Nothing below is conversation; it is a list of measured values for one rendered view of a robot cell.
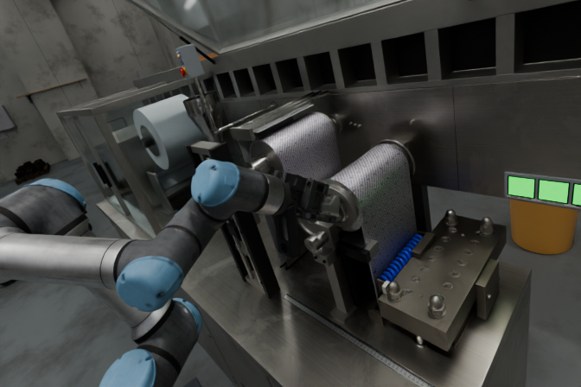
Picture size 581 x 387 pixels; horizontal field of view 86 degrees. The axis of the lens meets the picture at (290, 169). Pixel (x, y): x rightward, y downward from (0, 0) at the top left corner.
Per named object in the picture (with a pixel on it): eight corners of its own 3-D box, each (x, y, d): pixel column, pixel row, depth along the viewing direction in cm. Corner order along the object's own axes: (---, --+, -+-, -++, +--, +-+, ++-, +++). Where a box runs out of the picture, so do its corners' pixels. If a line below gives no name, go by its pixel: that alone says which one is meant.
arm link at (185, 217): (146, 245, 53) (176, 210, 48) (180, 209, 63) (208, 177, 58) (182, 273, 55) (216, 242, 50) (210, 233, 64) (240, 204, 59)
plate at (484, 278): (476, 316, 78) (475, 283, 73) (490, 289, 83) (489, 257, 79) (488, 321, 76) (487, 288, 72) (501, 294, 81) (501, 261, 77)
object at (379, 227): (373, 283, 82) (360, 225, 74) (415, 233, 95) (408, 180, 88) (374, 284, 81) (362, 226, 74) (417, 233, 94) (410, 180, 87)
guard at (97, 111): (104, 201, 234) (53, 112, 207) (173, 168, 266) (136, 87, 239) (162, 251, 147) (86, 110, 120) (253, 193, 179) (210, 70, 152)
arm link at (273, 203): (262, 217, 54) (237, 206, 60) (281, 219, 57) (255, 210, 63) (273, 174, 54) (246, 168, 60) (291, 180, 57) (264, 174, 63)
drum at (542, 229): (590, 236, 201) (602, 150, 178) (562, 267, 186) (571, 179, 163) (522, 216, 233) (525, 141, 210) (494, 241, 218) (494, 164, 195)
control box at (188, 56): (181, 80, 107) (169, 50, 103) (200, 75, 109) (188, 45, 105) (186, 80, 101) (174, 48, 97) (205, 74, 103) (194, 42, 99)
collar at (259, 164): (248, 180, 92) (241, 161, 90) (263, 171, 96) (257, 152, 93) (261, 184, 88) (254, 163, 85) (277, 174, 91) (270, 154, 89)
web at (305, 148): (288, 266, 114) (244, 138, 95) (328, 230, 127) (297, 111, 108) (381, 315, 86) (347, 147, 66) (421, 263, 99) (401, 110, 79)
